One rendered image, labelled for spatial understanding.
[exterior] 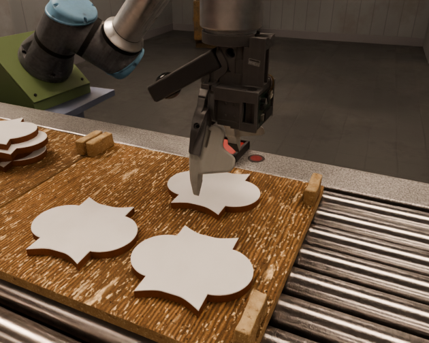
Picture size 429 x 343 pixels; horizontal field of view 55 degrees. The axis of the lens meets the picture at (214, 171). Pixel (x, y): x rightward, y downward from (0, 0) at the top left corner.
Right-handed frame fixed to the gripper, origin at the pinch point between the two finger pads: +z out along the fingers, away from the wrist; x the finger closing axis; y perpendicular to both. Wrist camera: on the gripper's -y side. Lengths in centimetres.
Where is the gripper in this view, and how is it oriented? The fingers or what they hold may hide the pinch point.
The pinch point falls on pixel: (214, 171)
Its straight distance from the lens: 60.1
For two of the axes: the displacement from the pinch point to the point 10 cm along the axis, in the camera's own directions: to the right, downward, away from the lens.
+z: 0.0, 8.8, 4.7
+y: 9.1, 2.0, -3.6
